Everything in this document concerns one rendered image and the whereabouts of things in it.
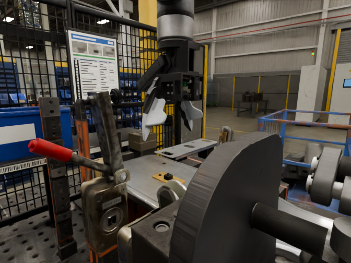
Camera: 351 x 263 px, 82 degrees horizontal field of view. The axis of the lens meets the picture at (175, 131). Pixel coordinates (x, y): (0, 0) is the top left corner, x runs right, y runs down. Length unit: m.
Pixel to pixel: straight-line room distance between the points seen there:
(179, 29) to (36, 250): 0.80
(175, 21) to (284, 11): 14.84
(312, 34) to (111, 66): 14.01
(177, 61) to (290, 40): 14.39
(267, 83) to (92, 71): 11.74
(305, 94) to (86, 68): 7.59
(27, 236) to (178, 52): 0.83
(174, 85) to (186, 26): 0.11
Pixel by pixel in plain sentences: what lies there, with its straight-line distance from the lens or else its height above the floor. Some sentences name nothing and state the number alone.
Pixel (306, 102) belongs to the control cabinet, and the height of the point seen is 0.83.
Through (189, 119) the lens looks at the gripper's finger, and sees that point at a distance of 0.51.
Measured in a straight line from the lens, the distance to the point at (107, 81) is 0.99.
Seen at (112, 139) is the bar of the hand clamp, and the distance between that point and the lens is 0.37.
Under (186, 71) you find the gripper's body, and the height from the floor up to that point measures 1.25.
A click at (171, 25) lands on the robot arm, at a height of 1.33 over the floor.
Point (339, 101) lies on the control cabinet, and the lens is 8.09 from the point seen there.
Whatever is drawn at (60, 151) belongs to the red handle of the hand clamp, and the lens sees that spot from 0.35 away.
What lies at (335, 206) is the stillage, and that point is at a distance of 2.47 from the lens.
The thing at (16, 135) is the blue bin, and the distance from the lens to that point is 0.70.
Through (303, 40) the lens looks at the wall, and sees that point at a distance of 14.64.
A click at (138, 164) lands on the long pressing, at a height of 1.00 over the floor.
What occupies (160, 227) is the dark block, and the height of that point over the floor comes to 1.11.
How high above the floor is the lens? 1.22
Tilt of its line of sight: 12 degrees down
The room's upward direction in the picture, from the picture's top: straight up
